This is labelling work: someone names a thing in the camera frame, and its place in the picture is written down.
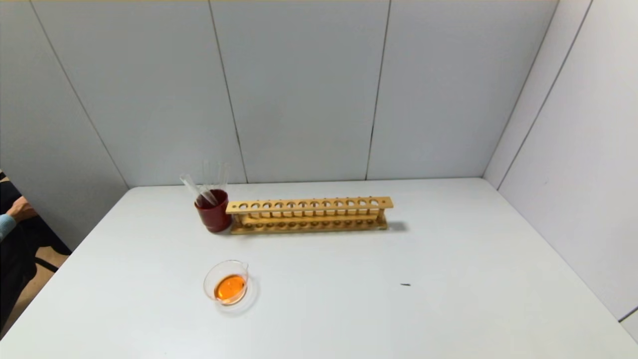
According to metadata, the clear glass beaker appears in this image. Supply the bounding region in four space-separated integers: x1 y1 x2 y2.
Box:
203 259 256 315

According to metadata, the black chair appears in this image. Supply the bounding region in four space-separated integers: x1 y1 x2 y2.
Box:
0 172 72 332

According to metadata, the wooden test tube rack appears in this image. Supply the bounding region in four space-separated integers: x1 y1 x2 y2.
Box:
226 196 394 235

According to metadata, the person's bare hand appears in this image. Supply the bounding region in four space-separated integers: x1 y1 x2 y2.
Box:
5 196 38 224

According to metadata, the light blue sleeved forearm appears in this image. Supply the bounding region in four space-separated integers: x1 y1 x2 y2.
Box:
0 213 17 243

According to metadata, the dark red cup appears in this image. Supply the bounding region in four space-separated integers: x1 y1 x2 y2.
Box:
194 189 232 233

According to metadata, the test tube with red pigment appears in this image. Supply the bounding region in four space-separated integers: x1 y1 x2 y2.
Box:
180 173 218 206

